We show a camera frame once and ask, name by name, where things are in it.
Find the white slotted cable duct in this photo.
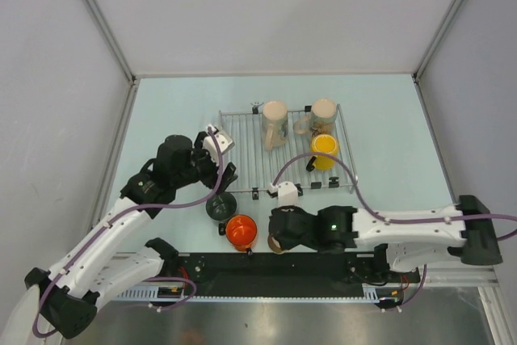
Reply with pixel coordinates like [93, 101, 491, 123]
[116, 284, 405, 304]

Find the metal wire dish rack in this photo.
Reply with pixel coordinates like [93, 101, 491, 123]
[219, 103, 355, 200]

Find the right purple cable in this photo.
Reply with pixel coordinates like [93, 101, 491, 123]
[272, 153, 517, 313]

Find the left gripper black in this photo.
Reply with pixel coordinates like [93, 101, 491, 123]
[172, 131, 237, 194]

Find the beige floral mug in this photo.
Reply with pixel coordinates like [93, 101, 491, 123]
[293, 99, 338, 138]

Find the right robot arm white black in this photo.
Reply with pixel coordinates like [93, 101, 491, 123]
[268, 195, 502, 281]

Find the orange mug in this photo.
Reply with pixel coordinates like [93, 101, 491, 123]
[218, 214, 258, 256]

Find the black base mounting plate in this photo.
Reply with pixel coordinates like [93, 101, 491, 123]
[158, 252, 420, 298]

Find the yellow mug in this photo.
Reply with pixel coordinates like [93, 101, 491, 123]
[306, 134, 339, 172]

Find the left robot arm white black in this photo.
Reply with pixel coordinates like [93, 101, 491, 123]
[24, 125, 237, 339]

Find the dark green mug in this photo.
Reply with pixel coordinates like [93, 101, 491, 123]
[205, 192, 237, 223]

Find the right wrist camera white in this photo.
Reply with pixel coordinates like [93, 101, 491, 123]
[267, 181, 299, 208]

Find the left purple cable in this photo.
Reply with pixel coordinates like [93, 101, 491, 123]
[32, 126, 224, 338]

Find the purple cable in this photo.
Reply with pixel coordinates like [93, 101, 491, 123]
[272, 153, 517, 313]
[32, 126, 224, 338]

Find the plain beige mug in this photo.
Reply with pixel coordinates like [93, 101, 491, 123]
[262, 100, 288, 152]

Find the stainless steel cup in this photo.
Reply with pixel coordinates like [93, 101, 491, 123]
[267, 234, 285, 255]

